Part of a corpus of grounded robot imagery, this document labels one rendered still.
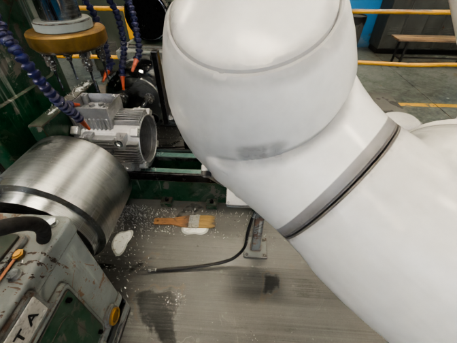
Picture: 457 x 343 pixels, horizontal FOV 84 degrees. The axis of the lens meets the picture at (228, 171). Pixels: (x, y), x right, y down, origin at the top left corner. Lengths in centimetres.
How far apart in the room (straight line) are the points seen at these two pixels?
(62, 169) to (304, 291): 64
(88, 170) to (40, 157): 9
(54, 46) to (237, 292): 74
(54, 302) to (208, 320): 37
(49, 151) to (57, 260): 26
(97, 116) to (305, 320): 78
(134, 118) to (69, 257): 45
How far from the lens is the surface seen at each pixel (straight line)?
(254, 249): 79
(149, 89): 102
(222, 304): 73
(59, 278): 50
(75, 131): 87
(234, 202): 58
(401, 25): 596
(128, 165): 84
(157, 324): 73
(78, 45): 74
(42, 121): 82
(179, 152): 95
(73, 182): 58
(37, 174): 59
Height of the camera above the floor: 148
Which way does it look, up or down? 41 degrees down
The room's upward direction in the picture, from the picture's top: straight up
